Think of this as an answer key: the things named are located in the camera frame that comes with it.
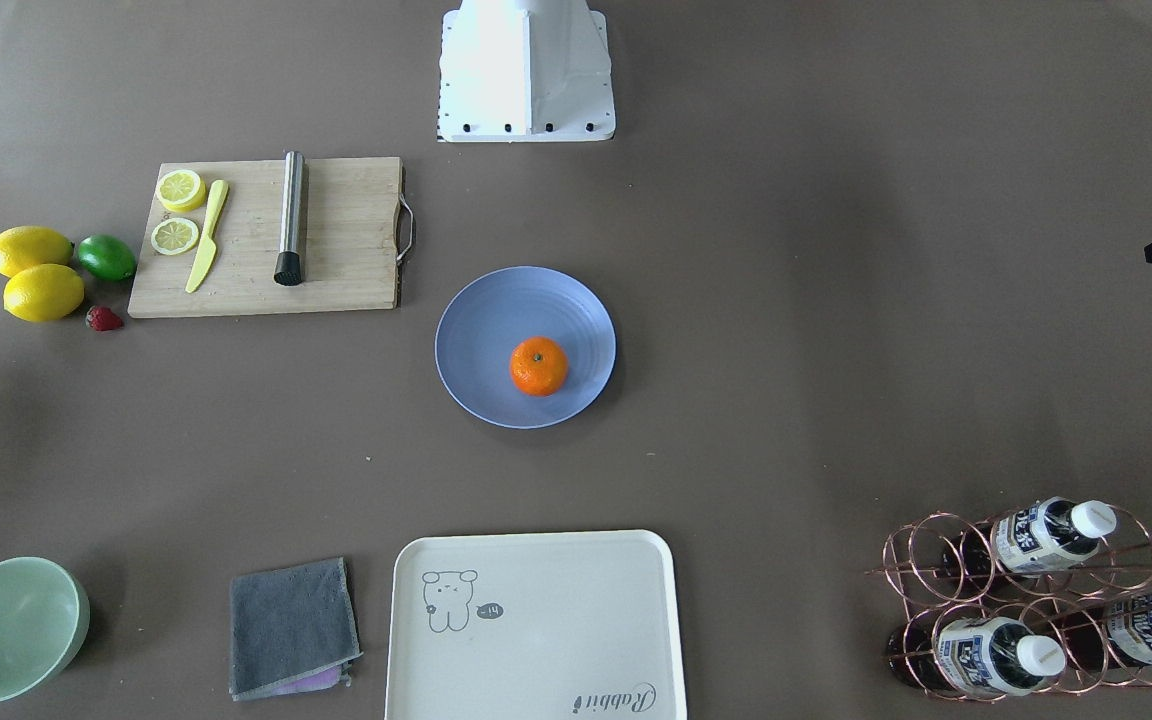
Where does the orange fruit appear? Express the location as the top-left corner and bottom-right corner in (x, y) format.
(508, 336), (570, 397)

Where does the blue plate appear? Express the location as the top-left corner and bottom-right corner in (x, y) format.
(434, 266), (617, 429)

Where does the tea bottle top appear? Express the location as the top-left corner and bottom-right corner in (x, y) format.
(941, 497), (1117, 585)

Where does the tea bottle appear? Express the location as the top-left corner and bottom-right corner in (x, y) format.
(941, 497), (1117, 585)
(884, 617), (1068, 700)
(1059, 592), (1152, 670)

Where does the cream rabbit tray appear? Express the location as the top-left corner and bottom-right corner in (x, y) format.
(384, 529), (689, 719)

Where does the wooden cutting board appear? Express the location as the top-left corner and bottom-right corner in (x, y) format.
(128, 158), (404, 319)

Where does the steel muddler black tip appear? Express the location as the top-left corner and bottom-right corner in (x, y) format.
(273, 150), (306, 287)

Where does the yellow plastic knife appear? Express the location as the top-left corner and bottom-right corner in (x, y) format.
(185, 179), (230, 293)

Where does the grey folded cloth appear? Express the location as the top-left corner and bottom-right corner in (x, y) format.
(229, 558), (362, 702)

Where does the lemon half upper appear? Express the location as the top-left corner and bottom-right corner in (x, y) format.
(156, 168), (209, 214)

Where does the lemon half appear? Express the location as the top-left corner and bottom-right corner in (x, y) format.
(156, 168), (209, 214)
(147, 217), (200, 256)

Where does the lemon half lower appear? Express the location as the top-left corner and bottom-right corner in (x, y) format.
(147, 217), (200, 256)

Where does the green lime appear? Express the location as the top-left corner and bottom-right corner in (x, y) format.
(76, 234), (137, 282)

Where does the red strawberry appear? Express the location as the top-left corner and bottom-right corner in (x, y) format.
(84, 306), (126, 332)

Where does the yellow lemon lower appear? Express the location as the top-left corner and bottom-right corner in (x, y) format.
(3, 263), (84, 323)

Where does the yellow lemon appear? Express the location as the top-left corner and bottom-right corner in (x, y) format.
(3, 263), (84, 323)
(0, 225), (74, 278)

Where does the yellow lemon upper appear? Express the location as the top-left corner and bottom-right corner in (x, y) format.
(0, 225), (74, 278)

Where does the green bowl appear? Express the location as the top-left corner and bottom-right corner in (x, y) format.
(0, 558), (90, 702)

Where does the copper wire bottle rack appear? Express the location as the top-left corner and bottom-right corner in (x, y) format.
(879, 497), (1152, 703)

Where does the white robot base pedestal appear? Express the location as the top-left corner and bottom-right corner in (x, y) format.
(435, 1), (617, 143)

